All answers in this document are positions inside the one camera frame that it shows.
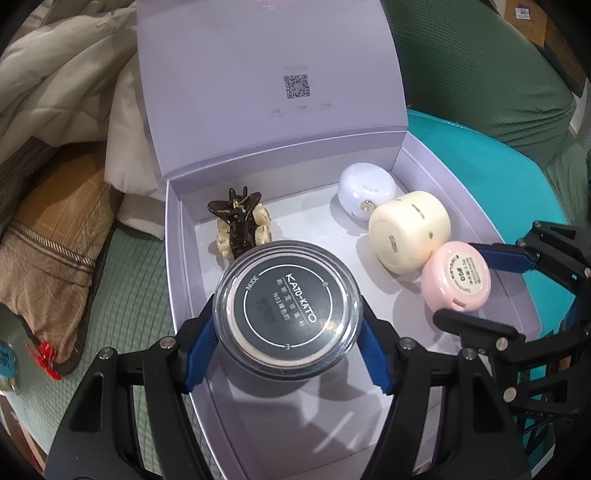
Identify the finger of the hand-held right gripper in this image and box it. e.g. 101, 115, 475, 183
468, 220, 591, 291
431, 307, 575, 406

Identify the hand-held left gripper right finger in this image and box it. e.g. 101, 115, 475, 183
358, 307, 532, 480

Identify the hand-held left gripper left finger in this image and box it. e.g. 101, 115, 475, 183
44, 292, 223, 480

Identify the pink round compact case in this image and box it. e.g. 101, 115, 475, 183
421, 241, 492, 317

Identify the black lid clear jar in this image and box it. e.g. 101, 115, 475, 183
213, 240, 363, 374

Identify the brown and beige hair claw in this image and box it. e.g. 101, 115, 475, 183
207, 187, 273, 259

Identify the white round compact case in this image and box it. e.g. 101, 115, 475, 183
337, 162, 398, 221

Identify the lilac gift box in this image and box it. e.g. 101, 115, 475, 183
136, 0, 543, 480

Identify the pale green quilted mat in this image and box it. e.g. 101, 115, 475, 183
0, 226, 218, 462

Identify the cream round jar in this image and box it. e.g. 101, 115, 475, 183
368, 190, 451, 274

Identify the red tassel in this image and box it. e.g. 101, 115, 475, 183
28, 340, 63, 381

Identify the brown striped cushion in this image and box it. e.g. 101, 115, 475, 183
0, 164, 123, 374

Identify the dark green sofa cover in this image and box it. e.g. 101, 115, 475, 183
383, 0, 591, 185

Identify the cardboard box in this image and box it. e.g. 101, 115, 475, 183
503, 0, 559, 47

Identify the grey brown fuzzy cloth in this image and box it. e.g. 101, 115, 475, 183
0, 138, 107, 217

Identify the beige down jacket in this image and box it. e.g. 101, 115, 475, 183
0, 0, 167, 241

